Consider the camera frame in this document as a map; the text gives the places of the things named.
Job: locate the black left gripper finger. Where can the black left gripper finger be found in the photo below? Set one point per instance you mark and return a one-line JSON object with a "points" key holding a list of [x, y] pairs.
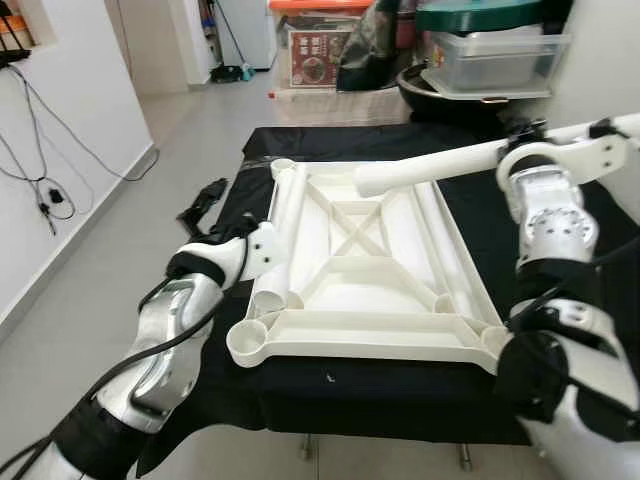
{"points": [[216, 191], [193, 214]]}

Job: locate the white plastic table top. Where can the white plastic table top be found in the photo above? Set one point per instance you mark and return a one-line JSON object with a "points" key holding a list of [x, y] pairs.
{"points": [[350, 290]]}

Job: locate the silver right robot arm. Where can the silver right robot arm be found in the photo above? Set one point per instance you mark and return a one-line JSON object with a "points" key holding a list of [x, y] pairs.
{"points": [[550, 215]]}

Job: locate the clear plastic bin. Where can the clear plastic bin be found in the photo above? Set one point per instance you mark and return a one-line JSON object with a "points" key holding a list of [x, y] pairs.
{"points": [[500, 62]]}

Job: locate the black round basin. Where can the black round basin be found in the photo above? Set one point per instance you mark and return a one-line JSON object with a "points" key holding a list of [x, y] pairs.
{"points": [[440, 108]]}

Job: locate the mop with teal head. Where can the mop with teal head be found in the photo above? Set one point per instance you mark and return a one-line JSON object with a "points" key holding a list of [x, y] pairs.
{"points": [[232, 73]]}

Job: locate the green pot lid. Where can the green pot lid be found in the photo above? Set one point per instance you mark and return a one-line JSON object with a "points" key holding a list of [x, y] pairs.
{"points": [[480, 15]]}

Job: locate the black power adapter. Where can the black power adapter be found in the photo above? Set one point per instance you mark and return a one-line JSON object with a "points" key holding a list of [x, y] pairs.
{"points": [[55, 190]]}

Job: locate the white low platform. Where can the white low platform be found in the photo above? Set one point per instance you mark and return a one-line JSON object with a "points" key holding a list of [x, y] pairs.
{"points": [[330, 107]]}

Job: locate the white fridge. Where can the white fridge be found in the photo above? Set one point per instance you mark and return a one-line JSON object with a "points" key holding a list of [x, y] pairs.
{"points": [[250, 30]]}

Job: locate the red printed carton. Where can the red printed carton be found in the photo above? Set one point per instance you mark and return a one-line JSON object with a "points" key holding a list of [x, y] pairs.
{"points": [[318, 58]]}

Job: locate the black plastic bag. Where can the black plastic bag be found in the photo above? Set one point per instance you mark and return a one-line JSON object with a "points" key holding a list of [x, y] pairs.
{"points": [[368, 50]]}

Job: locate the orange lidded storage box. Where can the orange lidded storage box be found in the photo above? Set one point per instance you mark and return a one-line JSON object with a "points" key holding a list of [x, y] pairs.
{"points": [[320, 8]]}

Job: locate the black table cloth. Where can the black table cloth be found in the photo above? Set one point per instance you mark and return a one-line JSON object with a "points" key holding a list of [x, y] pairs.
{"points": [[380, 400]]}

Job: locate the black wifi router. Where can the black wifi router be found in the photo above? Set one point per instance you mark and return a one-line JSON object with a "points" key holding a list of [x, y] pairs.
{"points": [[10, 42]]}

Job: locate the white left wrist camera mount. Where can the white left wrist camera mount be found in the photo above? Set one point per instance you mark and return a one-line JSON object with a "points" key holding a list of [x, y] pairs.
{"points": [[260, 250]]}

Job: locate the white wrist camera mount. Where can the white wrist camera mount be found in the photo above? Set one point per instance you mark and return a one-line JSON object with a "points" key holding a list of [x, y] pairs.
{"points": [[590, 155], [260, 250]]}

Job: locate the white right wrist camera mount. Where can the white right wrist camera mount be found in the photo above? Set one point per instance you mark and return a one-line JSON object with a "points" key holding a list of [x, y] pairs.
{"points": [[590, 155]]}

